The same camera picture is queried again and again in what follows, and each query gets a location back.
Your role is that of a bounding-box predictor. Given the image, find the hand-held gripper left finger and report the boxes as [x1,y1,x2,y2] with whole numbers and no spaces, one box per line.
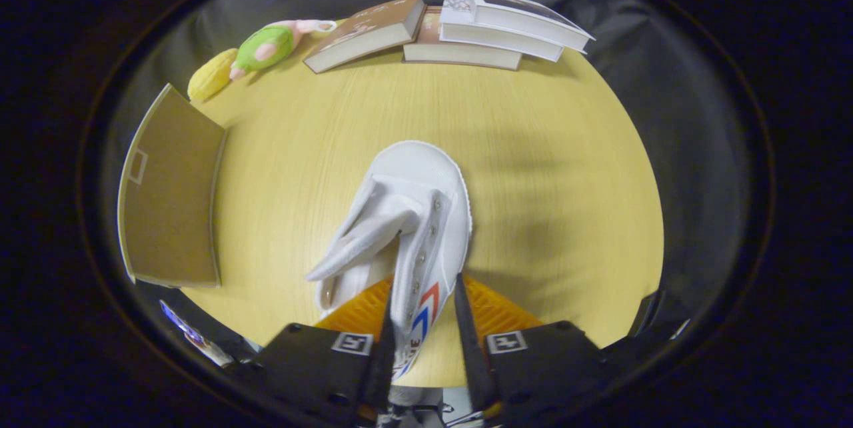
[257,275,399,427]

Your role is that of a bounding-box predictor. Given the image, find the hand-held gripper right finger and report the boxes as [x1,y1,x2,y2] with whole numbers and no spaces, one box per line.
[454,273,604,425]

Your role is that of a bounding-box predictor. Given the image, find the white canvas shoe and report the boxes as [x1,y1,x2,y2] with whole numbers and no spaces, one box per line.
[305,140,474,382]

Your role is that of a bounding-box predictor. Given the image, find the beige storage box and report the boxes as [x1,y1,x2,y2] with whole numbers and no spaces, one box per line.
[118,83,227,289]

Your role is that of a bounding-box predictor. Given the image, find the yellow plush toy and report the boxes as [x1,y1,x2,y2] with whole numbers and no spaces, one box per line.
[187,48,239,102]

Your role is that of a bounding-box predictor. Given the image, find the tan cover book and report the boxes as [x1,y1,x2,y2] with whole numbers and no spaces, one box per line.
[403,7,522,71]

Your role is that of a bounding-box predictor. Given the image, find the pink and green plush toy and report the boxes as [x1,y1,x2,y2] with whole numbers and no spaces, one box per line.
[230,19,337,81]

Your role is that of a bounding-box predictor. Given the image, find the white patterned cover book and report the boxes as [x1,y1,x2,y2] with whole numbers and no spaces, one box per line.
[438,0,566,62]

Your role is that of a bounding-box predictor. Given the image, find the brown cover book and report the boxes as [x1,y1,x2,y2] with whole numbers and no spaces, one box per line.
[303,0,427,74]

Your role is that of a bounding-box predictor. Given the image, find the white portrait cover book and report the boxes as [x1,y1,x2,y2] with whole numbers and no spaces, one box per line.
[466,0,596,53]

